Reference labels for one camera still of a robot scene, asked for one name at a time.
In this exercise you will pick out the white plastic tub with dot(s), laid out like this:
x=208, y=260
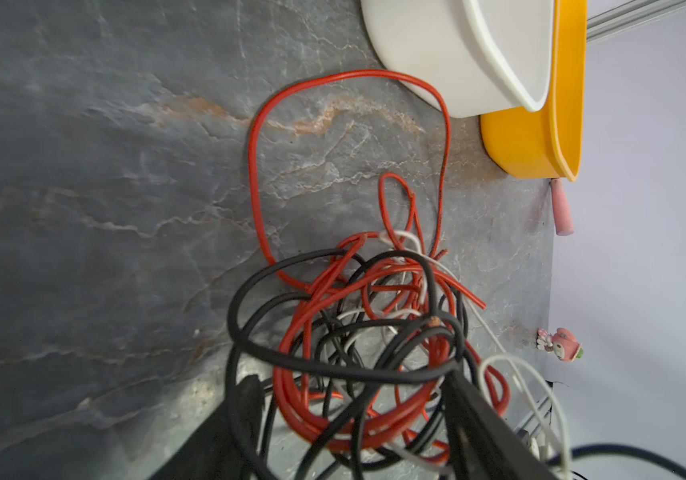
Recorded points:
x=481, y=56

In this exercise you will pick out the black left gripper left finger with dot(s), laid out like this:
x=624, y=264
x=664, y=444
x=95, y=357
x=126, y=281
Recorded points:
x=211, y=451

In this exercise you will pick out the small pink toy figure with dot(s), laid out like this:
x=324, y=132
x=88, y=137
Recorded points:
x=562, y=343

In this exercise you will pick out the yellow plastic tub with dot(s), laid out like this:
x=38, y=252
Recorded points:
x=548, y=143

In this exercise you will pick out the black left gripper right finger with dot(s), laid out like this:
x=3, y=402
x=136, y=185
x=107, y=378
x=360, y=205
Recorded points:
x=482, y=446

